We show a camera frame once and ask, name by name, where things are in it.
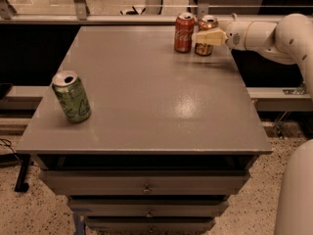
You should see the orange soda can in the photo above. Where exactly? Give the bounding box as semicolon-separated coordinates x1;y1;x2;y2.
195;15;218;56

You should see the green soda can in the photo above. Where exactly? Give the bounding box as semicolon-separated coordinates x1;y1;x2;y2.
52;70;91;123

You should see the grey drawer cabinet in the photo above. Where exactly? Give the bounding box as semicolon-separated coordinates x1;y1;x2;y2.
18;26;271;234

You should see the red coke can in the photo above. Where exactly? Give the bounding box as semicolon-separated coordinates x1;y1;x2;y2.
174;12;195;53

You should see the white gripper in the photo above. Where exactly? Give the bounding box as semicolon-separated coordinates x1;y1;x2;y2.
192;21;249;51

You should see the metal railing frame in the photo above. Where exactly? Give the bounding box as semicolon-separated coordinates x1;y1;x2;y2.
0;0;313;26

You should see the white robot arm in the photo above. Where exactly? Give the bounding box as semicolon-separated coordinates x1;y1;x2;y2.
192;14;313;235

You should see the black stand leg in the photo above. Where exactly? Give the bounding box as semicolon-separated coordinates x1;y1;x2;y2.
15;155;30;193

